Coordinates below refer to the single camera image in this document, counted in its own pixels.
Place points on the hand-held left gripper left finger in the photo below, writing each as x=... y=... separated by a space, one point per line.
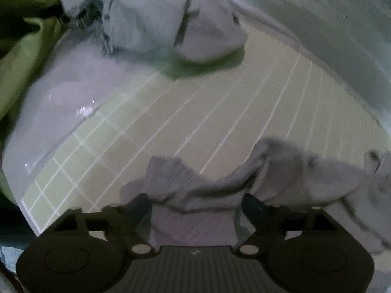
x=141 y=205

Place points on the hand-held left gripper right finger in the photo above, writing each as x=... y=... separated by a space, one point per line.
x=250 y=205

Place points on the grey garment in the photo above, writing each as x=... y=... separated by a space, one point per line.
x=281 y=174

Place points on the white glossy sheet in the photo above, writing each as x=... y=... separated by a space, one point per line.
x=61 y=91

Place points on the pale lavender garment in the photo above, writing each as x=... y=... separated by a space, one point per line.
x=210 y=33

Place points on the green cloth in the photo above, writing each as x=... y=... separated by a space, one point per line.
x=21 y=58

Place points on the white printed blanket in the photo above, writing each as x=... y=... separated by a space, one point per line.
x=336 y=33

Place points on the light blue garment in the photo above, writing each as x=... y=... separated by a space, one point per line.
x=137 y=12

